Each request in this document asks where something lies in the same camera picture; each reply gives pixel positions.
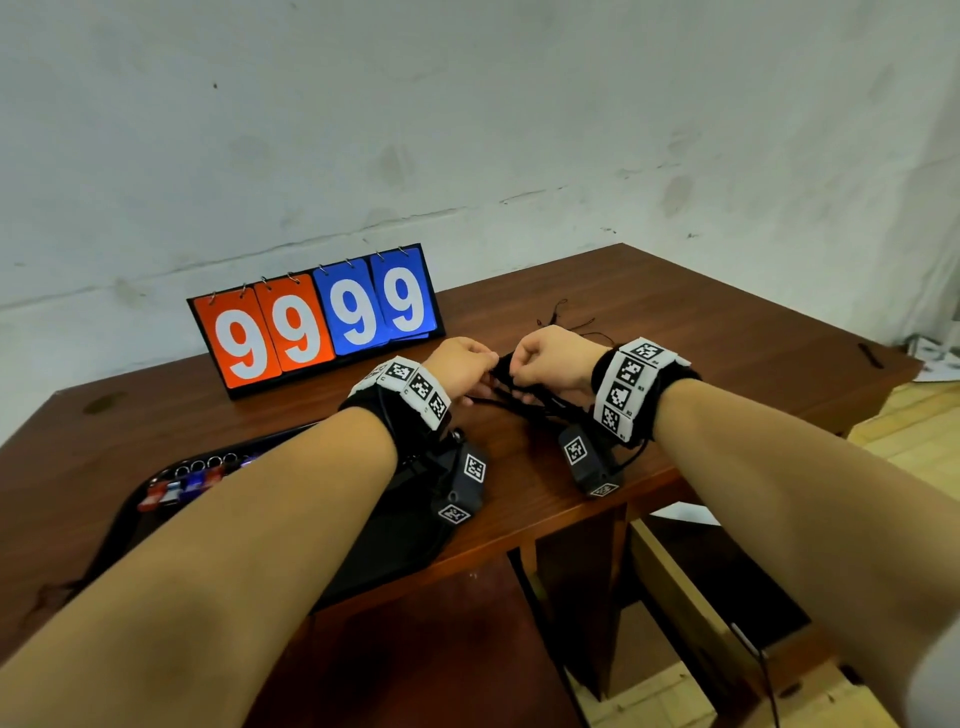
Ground person's right hand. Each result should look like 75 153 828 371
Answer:
509 324 610 395

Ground bundle of black lanyards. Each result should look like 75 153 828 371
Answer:
472 298 625 438

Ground black plastic tray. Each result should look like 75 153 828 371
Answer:
74 421 470 610

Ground black white marker wristband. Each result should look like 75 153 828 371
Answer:
590 337 703 449
338 356 454 459

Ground brown wooden desk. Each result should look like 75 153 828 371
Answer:
0 242 924 699

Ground orange blue flip scoreboard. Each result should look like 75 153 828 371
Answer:
185 242 447 400

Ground white strap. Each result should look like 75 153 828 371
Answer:
650 502 721 526

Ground person's left forearm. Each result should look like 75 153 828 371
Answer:
0 408 399 728

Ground group of coloured plastic clips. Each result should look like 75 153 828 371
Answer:
137 452 260 513

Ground person's left hand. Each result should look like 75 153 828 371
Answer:
421 336 500 403

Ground white shirt sleeve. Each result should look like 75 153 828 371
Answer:
903 620 960 728

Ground white stand base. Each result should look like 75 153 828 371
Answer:
903 333 960 384

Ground person's right forearm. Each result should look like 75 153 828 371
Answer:
653 378 960 728

